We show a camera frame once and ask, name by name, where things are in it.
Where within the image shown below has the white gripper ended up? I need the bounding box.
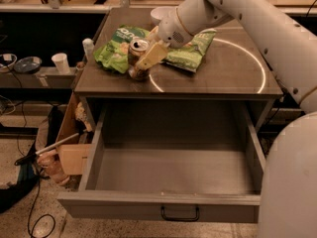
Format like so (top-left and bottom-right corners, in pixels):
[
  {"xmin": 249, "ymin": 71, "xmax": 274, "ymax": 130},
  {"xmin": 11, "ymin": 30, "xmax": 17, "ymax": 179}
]
[{"xmin": 136, "ymin": 8, "xmax": 193, "ymax": 70}]

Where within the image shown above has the orange soda can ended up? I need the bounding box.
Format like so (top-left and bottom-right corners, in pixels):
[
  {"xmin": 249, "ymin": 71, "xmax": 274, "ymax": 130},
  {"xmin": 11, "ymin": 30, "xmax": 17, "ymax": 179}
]
[{"xmin": 128, "ymin": 37, "xmax": 150, "ymax": 81}]

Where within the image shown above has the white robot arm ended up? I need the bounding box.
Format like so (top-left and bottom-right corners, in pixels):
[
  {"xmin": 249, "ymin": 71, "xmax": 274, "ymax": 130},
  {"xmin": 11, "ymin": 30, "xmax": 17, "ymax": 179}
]
[{"xmin": 137, "ymin": 0, "xmax": 317, "ymax": 238}]

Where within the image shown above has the grey cabinet with top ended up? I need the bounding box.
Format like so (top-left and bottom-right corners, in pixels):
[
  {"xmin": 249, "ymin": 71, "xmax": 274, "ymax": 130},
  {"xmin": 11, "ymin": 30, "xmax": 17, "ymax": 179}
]
[{"xmin": 75, "ymin": 20, "xmax": 282, "ymax": 129}]

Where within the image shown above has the grey open top drawer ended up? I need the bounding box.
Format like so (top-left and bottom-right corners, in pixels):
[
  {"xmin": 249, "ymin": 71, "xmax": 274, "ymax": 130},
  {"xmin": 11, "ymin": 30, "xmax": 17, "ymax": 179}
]
[{"xmin": 57, "ymin": 100, "xmax": 265, "ymax": 223}]

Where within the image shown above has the white ceramic bowl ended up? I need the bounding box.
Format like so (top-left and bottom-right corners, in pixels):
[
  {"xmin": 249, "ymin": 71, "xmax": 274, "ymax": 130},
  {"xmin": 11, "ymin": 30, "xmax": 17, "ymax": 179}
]
[{"xmin": 151, "ymin": 6, "xmax": 173, "ymax": 26}]

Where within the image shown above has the green chip bag right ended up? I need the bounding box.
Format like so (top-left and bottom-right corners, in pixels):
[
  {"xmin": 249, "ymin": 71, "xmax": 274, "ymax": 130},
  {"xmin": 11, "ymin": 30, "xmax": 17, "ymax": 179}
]
[{"xmin": 163, "ymin": 29, "xmax": 216, "ymax": 72}]

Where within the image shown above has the green chip bag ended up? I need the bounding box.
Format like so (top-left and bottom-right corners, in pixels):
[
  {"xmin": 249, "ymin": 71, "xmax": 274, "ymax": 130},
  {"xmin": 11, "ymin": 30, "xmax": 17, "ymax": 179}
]
[
  {"xmin": 94, "ymin": 25, "xmax": 150, "ymax": 74},
  {"xmin": 163, "ymin": 29, "xmax": 216, "ymax": 72}
]

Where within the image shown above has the green chip bag left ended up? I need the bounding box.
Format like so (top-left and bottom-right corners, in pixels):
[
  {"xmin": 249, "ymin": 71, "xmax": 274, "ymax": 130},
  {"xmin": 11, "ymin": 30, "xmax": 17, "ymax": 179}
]
[{"xmin": 94, "ymin": 25, "xmax": 150, "ymax": 74}]

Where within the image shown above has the white plastic bottle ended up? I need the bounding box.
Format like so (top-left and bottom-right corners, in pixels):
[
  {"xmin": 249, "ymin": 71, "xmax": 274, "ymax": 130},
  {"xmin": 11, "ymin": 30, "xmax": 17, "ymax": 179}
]
[{"xmin": 82, "ymin": 38, "xmax": 94, "ymax": 60}]

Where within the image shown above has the white paper cup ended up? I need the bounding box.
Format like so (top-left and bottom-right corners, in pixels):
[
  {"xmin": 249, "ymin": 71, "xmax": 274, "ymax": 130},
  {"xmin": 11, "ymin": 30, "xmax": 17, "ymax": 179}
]
[{"xmin": 52, "ymin": 53, "xmax": 70, "ymax": 74}]

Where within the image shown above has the low grey shelf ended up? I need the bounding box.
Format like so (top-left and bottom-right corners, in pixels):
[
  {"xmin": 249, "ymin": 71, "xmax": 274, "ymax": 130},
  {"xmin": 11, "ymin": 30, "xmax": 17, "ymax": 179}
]
[{"xmin": 0, "ymin": 67, "xmax": 77, "ymax": 89}]

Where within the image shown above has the white tube stick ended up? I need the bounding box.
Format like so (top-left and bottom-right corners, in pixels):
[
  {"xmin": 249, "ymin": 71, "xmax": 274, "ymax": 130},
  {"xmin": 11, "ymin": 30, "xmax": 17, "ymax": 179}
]
[{"xmin": 35, "ymin": 133, "xmax": 79, "ymax": 156}]

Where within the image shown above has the dark blue bowl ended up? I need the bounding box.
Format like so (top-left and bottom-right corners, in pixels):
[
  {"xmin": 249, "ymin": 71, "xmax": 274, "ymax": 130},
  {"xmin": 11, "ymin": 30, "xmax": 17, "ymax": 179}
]
[{"xmin": 14, "ymin": 57, "xmax": 42, "ymax": 74}]

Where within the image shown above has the cardboard box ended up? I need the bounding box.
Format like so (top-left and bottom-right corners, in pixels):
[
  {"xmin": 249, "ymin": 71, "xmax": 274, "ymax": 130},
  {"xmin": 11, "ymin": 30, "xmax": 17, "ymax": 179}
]
[{"xmin": 57, "ymin": 93, "xmax": 92, "ymax": 176}]

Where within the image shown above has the white bowl far left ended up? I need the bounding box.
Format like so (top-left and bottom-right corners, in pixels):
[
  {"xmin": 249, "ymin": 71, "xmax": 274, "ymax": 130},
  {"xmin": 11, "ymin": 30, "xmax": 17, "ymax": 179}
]
[{"xmin": 0, "ymin": 54, "xmax": 17, "ymax": 73}]

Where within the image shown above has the black drawer handle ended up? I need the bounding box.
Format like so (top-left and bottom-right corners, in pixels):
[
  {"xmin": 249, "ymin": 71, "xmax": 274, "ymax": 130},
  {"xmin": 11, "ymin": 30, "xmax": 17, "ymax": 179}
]
[{"xmin": 160, "ymin": 206, "xmax": 200, "ymax": 222}]

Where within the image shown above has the black floor cable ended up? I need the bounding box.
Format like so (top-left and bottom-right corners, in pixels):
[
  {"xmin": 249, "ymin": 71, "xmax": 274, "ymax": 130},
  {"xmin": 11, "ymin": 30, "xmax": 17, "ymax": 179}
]
[{"xmin": 13, "ymin": 112, "xmax": 57, "ymax": 238}]

